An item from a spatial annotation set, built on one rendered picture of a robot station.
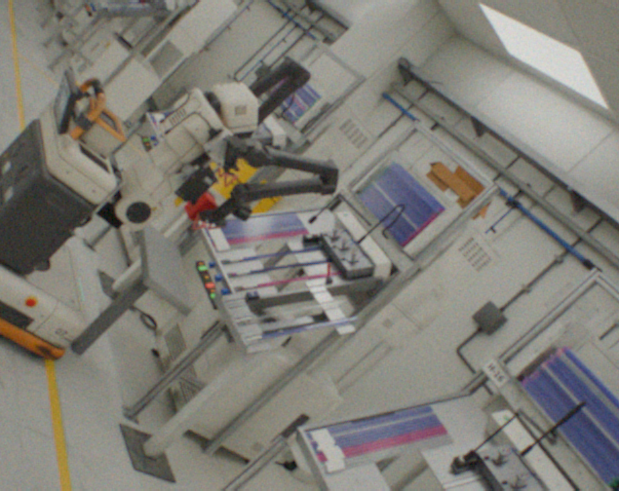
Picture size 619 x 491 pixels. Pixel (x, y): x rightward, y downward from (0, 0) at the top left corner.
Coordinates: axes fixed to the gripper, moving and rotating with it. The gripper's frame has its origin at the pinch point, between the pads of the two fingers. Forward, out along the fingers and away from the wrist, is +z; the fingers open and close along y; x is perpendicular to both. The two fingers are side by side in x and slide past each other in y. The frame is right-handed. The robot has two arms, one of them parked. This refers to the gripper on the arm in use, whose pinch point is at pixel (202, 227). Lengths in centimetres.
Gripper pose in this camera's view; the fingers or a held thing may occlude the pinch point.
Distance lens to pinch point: 307.1
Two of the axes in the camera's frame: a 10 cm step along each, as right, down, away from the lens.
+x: 4.3, 8.6, -2.6
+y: -5.4, 0.1, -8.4
